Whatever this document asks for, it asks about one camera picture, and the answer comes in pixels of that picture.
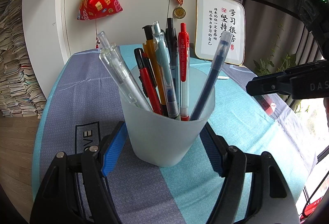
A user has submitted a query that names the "frosted plastic pen cup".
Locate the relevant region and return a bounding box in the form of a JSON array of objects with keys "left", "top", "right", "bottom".
[{"left": 118, "top": 63, "right": 216, "bottom": 168}]

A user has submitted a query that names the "green plant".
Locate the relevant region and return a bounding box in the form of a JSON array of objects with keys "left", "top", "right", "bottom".
[{"left": 253, "top": 23, "right": 309, "bottom": 114}]

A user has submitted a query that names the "white slim pen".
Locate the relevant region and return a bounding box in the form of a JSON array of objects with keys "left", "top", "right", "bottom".
[{"left": 218, "top": 76, "right": 230, "bottom": 80}]

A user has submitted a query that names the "dark blue capped gel pen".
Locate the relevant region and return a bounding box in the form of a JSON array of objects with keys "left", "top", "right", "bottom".
[{"left": 190, "top": 31, "right": 233, "bottom": 121}]

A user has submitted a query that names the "teal grey tablecloth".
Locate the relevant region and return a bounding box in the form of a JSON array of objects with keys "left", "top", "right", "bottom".
[{"left": 30, "top": 49, "right": 317, "bottom": 223}]

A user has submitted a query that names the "stack of papers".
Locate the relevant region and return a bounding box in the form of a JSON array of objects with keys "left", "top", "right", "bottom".
[{"left": 1, "top": 0, "right": 46, "bottom": 118}]

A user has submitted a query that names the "framed calligraphy plaque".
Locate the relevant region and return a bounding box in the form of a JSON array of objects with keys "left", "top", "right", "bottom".
[{"left": 195, "top": 0, "right": 245, "bottom": 66}]

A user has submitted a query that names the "red retractable pen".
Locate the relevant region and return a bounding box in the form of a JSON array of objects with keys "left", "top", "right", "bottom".
[{"left": 178, "top": 23, "right": 190, "bottom": 121}]

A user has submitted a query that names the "light blue retractable pen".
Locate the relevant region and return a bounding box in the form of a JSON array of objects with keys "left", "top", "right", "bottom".
[{"left": 153, "top": 21, "right": 179, "bottom": 119}]

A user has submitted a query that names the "black red pen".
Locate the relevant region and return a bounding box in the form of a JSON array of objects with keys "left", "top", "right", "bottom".
[{"left": 134, "top": 48, "right": 163, "bottom": 115}]

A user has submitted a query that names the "clear white pen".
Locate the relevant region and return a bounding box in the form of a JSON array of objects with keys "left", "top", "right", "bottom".
[{"left": 98, "top": 31, "right": 152, "bottom": 111}]

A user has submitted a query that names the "orange black pen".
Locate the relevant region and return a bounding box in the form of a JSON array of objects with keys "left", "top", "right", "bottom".
[{"left": 143, "top": 25, "right": 168, "bottom": 116}]

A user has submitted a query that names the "red hanging zongzi ornament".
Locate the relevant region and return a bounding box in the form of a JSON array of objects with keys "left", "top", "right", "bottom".
[{"left": 76, "top": 0, "right": 124, "bottom": 50}]

